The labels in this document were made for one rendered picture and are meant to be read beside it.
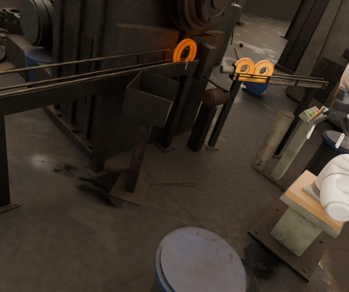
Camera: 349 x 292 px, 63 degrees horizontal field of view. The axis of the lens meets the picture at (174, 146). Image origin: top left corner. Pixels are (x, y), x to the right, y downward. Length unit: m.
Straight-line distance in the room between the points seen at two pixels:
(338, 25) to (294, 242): 3.06
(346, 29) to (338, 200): 3.08
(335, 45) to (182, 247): 3.62
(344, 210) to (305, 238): 0.45
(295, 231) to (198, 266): 0.92
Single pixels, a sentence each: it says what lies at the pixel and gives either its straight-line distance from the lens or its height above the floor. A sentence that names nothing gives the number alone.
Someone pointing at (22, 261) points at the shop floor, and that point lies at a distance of 1.47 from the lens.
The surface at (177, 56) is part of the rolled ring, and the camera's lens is 1.81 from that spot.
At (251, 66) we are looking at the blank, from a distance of 2.19.
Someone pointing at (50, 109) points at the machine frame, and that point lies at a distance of 2.31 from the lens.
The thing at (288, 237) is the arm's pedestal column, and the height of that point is 0.09.
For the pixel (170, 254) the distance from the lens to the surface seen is 1.01.
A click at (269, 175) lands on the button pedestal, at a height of 0.01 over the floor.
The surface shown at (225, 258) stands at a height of 0.43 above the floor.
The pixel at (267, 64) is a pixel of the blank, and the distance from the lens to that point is 2.24.
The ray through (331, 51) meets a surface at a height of 0.79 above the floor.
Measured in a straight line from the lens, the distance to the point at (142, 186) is 1.82.
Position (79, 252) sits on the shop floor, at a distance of 1.48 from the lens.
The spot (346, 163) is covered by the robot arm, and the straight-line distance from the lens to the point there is 1.60.
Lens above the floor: 1.23
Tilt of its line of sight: 33 degrees down
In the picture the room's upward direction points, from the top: 18 degrees clockwise
